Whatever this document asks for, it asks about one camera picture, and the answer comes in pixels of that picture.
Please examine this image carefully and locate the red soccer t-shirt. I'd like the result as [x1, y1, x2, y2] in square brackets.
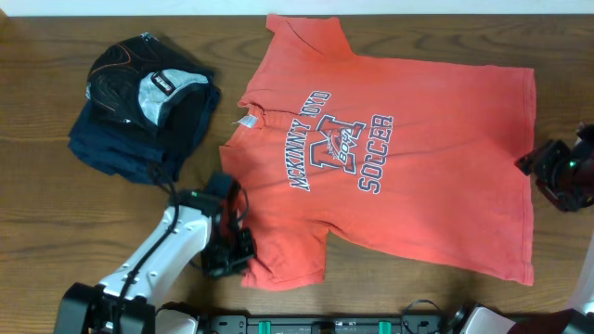
[220, 15, 536, 291]

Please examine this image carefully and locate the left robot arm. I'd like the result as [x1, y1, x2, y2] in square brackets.
[54, 173, 255, 334]

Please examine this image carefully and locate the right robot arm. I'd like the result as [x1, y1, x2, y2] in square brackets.
[444, 124, 593, 333]

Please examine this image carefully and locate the navy blue folded garment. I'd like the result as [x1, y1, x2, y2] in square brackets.
[68, 86, 220, 185]

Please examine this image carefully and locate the black patterned folded garment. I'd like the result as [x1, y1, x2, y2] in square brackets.
[87, 33, 220, 137]

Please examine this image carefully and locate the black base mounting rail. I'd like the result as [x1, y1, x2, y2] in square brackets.
[198, 315, 456, 334]

